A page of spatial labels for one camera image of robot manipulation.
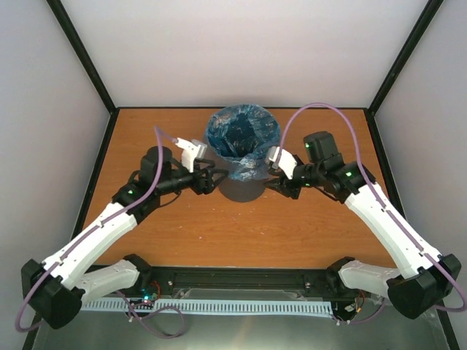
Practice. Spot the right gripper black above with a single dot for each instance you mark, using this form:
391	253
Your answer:
284	189

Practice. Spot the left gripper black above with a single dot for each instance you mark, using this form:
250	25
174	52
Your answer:
208	187

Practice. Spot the dark grey trash bin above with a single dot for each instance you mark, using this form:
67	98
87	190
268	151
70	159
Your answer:
241	185

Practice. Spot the blue plastic trash bag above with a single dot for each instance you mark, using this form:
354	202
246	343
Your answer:
241	135

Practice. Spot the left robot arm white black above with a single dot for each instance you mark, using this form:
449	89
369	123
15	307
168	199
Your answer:
61	284

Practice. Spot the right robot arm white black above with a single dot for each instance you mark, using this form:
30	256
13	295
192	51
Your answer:
422	276

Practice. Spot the small circuit board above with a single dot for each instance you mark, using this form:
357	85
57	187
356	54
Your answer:
152	292

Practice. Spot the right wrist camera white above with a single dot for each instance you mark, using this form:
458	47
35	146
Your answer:
281	158

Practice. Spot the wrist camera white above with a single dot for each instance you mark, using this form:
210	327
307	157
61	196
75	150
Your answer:
191	151
281	158

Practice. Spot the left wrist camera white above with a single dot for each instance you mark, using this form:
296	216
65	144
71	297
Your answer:
191	151

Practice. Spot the black aluminium rail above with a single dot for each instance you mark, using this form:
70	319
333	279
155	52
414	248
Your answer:
310	282

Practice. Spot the light blue slotted cable duct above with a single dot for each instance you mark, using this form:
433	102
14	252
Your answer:
236	307

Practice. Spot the metal base plate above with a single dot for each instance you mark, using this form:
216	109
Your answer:
112	330

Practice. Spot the black frame post right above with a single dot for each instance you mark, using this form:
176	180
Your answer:
418	30

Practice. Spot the black frame post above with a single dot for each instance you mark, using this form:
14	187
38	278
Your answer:
68	28
418	30

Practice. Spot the black frame post left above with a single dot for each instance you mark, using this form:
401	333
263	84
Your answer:
68	28

